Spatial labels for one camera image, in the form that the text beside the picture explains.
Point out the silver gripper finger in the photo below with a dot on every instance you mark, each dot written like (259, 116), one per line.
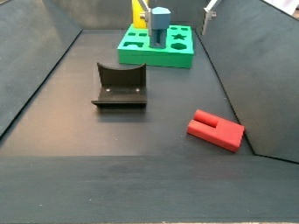
(210, 14)
(146, 13)

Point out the red square-circle object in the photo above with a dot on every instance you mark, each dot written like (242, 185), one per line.
(216, 130)

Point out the black curved fixture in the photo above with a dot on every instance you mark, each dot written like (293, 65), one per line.
(122, 86)

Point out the yellow rectangular block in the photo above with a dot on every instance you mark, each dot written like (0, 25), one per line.
(139, 23)

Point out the blue pentagon peg block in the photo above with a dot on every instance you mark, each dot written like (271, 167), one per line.
(159, 24)

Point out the green shape sorter base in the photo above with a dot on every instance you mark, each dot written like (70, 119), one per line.
(134, 50)

